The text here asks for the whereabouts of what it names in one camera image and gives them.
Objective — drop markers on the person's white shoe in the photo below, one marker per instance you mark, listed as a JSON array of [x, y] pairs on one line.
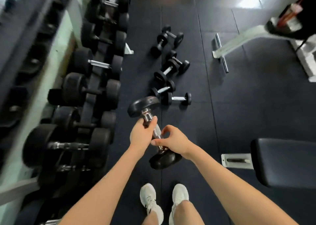
[[148, 196], [179, 194]]

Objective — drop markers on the person's right white shoe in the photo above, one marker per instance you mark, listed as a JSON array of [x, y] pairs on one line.
[[179, 194]]

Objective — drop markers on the person's right leg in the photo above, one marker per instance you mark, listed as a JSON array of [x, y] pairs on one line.
[[187, 215]]

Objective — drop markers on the person's left leg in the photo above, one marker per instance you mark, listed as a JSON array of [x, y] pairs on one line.
[[151, 219]]

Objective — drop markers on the person's leg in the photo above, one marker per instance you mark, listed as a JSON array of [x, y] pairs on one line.
[[187, 215], [151, 219]]

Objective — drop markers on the person's left thumb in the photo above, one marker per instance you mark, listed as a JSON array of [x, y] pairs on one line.
[[151, 121]]

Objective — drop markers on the black padded flat bench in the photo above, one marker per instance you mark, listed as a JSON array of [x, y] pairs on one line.
[[284, 162]]

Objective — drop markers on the cluster of small floor dumbbells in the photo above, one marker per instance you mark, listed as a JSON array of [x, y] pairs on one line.
[[170, 68]]

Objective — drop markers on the person's left white shoe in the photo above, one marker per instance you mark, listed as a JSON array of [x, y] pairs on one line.
[[148, 196]]

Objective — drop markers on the grey dumbbell rack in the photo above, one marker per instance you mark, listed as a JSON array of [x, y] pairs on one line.
[[55, 68]]

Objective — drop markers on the person's left hand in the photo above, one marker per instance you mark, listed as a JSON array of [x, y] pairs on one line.
[[140, 136]]

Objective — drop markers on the person's right thumb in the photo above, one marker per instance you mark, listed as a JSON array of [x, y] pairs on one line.
[[158, 141]]

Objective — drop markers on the person's right forearm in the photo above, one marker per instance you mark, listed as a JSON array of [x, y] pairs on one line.
[[232, 190]]

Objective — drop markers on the white frame incline bench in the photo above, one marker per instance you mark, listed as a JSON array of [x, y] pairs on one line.
[[246, 36]]

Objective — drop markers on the red and white bottle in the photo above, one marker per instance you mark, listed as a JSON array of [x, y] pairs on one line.
[[289, 14]]

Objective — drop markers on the row of large racked dumbbells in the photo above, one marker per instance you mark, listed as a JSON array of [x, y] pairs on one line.
[[74, 86]]

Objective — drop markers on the person's left forearm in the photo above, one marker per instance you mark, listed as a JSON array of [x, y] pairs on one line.
[[108, 187]]

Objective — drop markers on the person's right hand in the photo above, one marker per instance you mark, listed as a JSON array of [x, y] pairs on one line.
[[176, 142]]

